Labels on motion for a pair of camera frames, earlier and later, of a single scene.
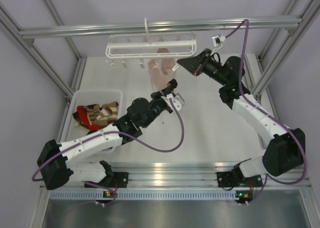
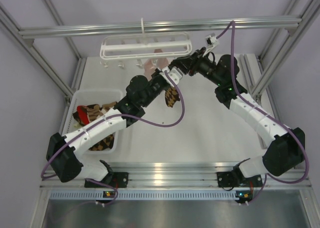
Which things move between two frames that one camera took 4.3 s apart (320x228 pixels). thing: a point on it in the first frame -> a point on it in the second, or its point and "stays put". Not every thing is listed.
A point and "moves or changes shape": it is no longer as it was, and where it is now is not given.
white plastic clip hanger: (152, 45) moves or changes shape
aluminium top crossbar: (289, 23) stays put
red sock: (82, 116) stays put
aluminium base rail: (147, 175) stays put
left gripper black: (158, 95) -> (159, 76)
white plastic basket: (71, 130) stays put
